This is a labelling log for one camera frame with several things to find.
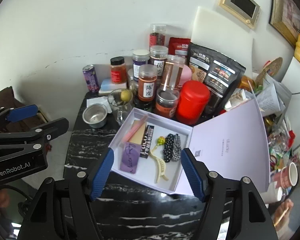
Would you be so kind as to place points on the bystander hand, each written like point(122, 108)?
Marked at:
point(281, 215)

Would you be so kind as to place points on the purple label jar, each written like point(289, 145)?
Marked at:
point(139, 57)

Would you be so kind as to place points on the purple palette box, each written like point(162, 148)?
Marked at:
point(130, 157)

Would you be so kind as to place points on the gold rectangular box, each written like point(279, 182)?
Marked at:
point(138, 135)

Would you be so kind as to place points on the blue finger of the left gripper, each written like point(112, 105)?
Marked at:
point(46, 132)
point(21, 113)

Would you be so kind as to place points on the cream hair claw clip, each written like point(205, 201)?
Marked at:
point(161, 165)

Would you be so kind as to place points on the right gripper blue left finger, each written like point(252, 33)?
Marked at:
point(100, 172)

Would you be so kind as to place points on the black lip gloss box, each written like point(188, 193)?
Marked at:
point(146, 141)

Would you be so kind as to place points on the black polka dot scrunchie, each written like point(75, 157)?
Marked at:
point(168, 148)

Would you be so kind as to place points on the small steel bowl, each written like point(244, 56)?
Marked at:
point(95, 115)

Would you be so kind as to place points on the dark contents labelled jar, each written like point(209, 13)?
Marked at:
point(158, 57)

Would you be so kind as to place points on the orange peel labelled jar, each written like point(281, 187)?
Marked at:
point(147, 82)

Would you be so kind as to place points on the black white gingham scrunchie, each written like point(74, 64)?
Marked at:
point(176, 148)

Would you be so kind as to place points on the white open gift box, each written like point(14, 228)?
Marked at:
point(234, 144)

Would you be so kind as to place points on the brown label tall jar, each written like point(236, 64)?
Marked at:
point(172, 72)

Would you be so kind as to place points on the red canister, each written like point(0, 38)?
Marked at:
point(194, 97)

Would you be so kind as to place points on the red label tall jar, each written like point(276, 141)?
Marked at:
point(157, 34)

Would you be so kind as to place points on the black snack pouch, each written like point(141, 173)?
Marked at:
point(219, 73)

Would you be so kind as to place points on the black lid sauce jar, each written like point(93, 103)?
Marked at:
point(118, 70)

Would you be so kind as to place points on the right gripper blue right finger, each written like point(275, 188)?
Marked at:
point(195, 177)

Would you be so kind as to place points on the purple drink can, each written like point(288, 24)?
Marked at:
point(91, 78)

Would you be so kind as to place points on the pink stick tube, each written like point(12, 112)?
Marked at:
point(134, 128)

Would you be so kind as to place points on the red snack pouch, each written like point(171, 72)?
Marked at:
point(178, 46)

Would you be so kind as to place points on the short clear jar orange label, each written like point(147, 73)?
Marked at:
point(166, 102)

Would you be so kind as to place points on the brown cloth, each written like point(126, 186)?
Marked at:
point(7, 100)

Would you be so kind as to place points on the white tissue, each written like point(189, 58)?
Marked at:
point(101, 100)

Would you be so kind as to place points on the blue sponge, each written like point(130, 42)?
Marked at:
point(108, 85)

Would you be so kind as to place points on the glass mug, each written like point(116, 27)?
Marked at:
point(121, 104)

